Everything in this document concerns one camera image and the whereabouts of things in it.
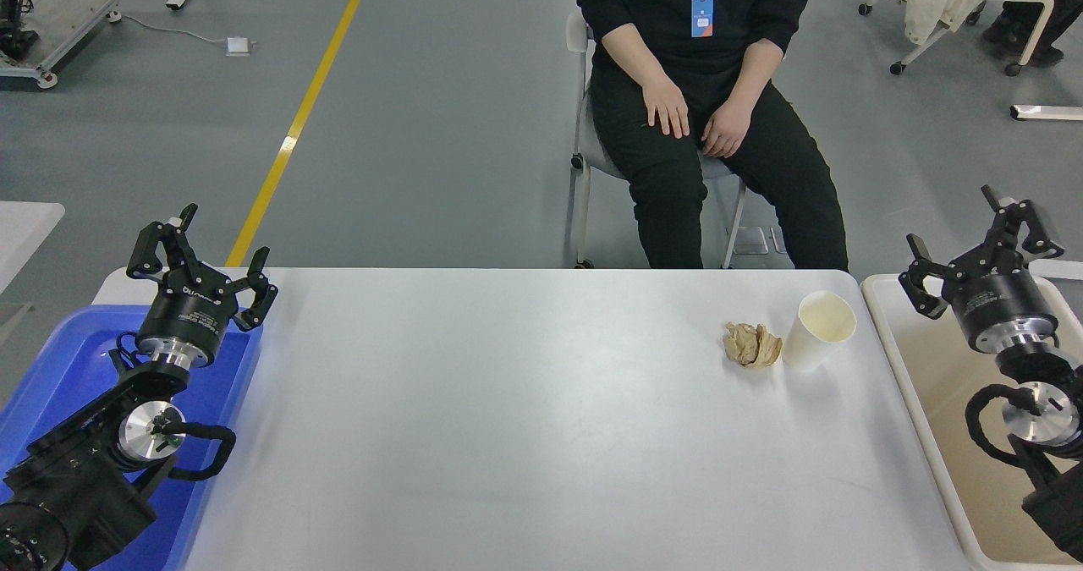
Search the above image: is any white paper cup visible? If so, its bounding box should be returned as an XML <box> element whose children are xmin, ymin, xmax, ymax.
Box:
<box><xmin>781</xmin><ymin>290</ymin><xmax>858</xmax><ymax>374</ymax></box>

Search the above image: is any grey wheeled chair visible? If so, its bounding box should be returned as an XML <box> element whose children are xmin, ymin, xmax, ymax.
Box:
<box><xmin>564</xmin><ymin>11</ymin><xmax>750</xmax><ymax>270</ymax></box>

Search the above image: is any tan paper ball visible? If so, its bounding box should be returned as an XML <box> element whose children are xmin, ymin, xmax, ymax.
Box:
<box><xmin>723</xmin><ymin>321</ymin><xmax>783</xmax><ymax>370</ymax></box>

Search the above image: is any white side table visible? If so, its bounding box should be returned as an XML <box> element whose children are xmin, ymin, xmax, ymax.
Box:
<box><xmin>0</xmin><ymin>201</ymin><xmax>67</xmax><ymax>295</ymax></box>

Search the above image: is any blue plastic tray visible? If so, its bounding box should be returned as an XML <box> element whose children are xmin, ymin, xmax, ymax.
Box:
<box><xmin>0</xmin><ymin>303</ymin><xmax>264</xmax><ymax>571</ymax></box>

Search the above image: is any white floor bar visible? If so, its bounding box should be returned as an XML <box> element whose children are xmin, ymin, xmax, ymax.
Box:
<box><xmin>1028</xmin><ymin>258</ymin><xmax>1083</xmax><ymax>282</ymax></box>
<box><xmin>1009</xmin><ymin>104</ymin><xmax>1083</xmax><ymax>122</ymax></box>

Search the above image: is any grey wheeled platform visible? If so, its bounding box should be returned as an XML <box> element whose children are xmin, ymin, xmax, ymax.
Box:
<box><xmin>0</xmin><ymin>0</ymin><xmax>123</xmax><ymax>91</ymax></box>

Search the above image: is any large pale plastic bin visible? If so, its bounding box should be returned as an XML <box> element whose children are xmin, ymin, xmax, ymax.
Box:
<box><xmin>860</xmin><ymin>273</ymin><xmax>1083</xmax><ymax>571</ymax></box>

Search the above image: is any person with dark shoes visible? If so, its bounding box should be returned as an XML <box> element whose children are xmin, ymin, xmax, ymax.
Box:
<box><xmin>982</xmin><ymin>0</ymin><xmax>1083</xmax><ymax>69</ymax></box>

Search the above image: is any person's right hand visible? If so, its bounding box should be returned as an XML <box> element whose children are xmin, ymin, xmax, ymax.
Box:
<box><xmin>642</xmin><ymin>75</ymin><xmax>691</xmax><ymax>140</ymax></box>

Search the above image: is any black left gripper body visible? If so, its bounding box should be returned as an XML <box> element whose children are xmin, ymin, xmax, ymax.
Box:
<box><xmin>135</xmin><ymin>268</ymin><xmax>244</xmax><ymax>359</ymax></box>

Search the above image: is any white floor cable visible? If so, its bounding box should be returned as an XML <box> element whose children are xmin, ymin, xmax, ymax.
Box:
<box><xmin>118</xmin><ymin>14</ymin><xmax>229</xmax><ymax>47</ymax></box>

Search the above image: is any person in black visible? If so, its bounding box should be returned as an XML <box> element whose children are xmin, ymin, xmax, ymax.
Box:
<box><xmin>577</xmin><ymin>0</ymin><xmax>849</xmax><ymax>272</ymax></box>

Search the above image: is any person's left hand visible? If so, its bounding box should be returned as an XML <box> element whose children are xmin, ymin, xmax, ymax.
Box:
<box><xmin>700</xmin><ymin>97</ymin><xmax>755</xmax><ymax>160</ymax></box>

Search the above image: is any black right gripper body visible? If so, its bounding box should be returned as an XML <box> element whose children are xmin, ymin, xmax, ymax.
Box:
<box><xmin>943</xmin><ymin>253</ymin><xmax>1060</xmax><ymax>353</ymax></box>

